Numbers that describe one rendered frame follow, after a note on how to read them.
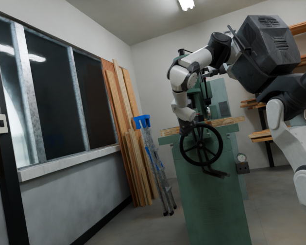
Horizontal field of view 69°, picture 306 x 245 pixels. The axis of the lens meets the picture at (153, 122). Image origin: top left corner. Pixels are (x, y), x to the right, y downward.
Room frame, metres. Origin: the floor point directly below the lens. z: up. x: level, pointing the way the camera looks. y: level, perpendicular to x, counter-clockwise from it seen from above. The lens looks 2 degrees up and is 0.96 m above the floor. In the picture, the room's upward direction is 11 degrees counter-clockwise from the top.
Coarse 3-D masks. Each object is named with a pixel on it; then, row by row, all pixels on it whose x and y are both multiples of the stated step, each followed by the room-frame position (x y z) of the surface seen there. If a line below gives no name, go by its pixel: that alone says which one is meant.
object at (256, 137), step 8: (296, 24) 3.08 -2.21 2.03; (304, 24) 3.06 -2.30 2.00; (296, 32) 3.33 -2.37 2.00; (304, 32) 3.40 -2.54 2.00; (304, 56) 3.06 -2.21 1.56; (304, 64) 3.31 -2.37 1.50; (256, 96) 3.71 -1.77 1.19; (248, 104) 3.45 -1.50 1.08; (256, 104) 3.41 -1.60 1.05; (264, 104) 3.28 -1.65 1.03; (264, 120) 3.69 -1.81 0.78; (264, 128) 3.70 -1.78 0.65; (256, 136) 3.35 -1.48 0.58; (264, 136) 3.39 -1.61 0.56; (272, 160) 3.69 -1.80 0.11
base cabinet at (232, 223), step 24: (192, 168) 1.69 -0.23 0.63; (216, 168) 1.66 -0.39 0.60; (192, 192) 1.70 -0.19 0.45; (216, 192) 1.67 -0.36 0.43; (240, 192) 1.64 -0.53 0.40; (192, 216) 1.70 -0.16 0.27; (216, 216) 1.67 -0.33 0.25; (240, 216) 1.65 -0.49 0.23; (192, 240) 1.71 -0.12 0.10; (216, 240) 1.68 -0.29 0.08; (240, 240) 1.65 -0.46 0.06
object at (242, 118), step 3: (237, 117) 1.77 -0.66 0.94; (240, 117) 1.77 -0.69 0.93; (243, 117) 1.77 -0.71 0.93; (222, 120) 1.79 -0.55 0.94; (234, 120) 1.78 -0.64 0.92; (237, 120) 1.78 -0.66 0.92; (240, 120) 1.77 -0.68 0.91; (243, 120) 1.77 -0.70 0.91; (219, 123) 1.80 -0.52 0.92; (174, 129) 1.86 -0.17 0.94; (171, 132) 1.87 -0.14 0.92; (174, 132) 1.86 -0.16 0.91
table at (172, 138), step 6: (222, 126) 1.65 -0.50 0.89; (228, 126) 1.64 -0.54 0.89; (234, 126) 1.63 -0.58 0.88; (210, 132) 1.66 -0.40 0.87; (222, 132) 1.65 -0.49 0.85; (228, 132) 1.64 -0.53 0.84; (162, 138) 1.72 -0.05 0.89; (168, 138) 1.72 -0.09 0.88; (174, 138) 1.71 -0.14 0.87; (186, 138) 1.60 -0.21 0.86; (192, 138) 1.59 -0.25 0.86; (198, 138) 1.59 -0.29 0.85; (204, 138) 1.58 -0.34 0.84; (162, 144) 1.73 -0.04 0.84
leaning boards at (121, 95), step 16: (112, 64) 3.41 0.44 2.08; (112, 80) 3.16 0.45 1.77; (128, 80) 3.74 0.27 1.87; (112, 96) 3.06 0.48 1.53; (128, 96) 3.66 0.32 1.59; (112, 112) 3.02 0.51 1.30; (128, 112) 3.44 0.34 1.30; (128, 128) 3.37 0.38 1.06; (128, 144) 2.99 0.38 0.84; (144, 144) 3.27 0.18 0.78; (128, 160) 3.05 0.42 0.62; (144, 160) 3.42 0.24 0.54; (128, 176) 3.01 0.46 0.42; (144, 176) 2.99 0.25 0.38; (144, 192) 3.01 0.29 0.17
